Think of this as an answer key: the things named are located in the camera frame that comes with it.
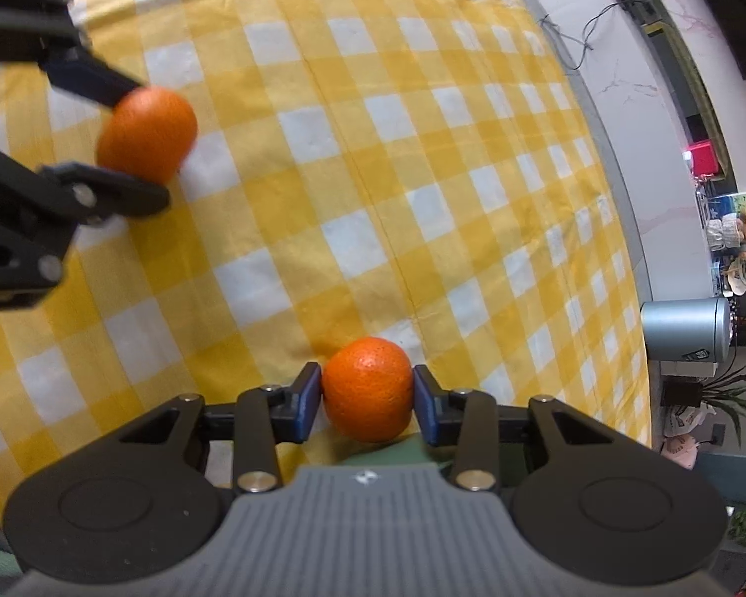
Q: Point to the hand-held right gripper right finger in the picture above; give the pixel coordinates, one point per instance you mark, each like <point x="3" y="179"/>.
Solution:
<point x="426" y="407"/>

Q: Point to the white plastic bag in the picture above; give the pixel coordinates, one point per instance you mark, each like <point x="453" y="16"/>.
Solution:
<point x="687" y="420"/>

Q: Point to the orange mandarin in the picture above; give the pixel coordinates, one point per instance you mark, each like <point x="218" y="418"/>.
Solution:
<point x="148" y="135"/>
<point x="368" y="388"/>

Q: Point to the wall socket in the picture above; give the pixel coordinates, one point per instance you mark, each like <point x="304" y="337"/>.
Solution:
<point x="718" y="434"/>

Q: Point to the pink pig heater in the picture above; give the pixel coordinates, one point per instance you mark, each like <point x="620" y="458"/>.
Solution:
<point x="679" y="451"/>

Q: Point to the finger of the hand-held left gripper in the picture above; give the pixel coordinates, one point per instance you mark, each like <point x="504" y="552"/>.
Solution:
<point x="118" y="194"/>
<point x="81" y="74"/>

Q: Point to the red box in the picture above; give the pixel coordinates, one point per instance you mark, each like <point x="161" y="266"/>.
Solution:
<point x="702" y="160"/>

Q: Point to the blue picture board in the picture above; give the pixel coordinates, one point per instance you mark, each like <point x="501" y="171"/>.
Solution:
<point x="730" y="204"/>

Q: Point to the silver trash can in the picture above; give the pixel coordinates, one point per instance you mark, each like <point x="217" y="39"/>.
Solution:
<point x="684" y="329"/>

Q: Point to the tall-leaf plant in black pot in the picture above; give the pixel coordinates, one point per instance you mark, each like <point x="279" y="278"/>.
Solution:
<point x="730" y="392"/>

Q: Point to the white woven basket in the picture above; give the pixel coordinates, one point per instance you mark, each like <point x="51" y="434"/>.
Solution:
<point x="724" y="233"/>

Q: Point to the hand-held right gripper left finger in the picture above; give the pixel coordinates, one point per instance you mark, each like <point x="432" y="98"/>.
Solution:
<point x="308" y="401"/>

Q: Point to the yellow checkered tablecloth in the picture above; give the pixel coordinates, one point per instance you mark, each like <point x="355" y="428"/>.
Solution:
<point x="348" y="168"/>

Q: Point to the white marble television cabinet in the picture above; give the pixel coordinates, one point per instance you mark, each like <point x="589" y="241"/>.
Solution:
<point x="628" y="137"/>

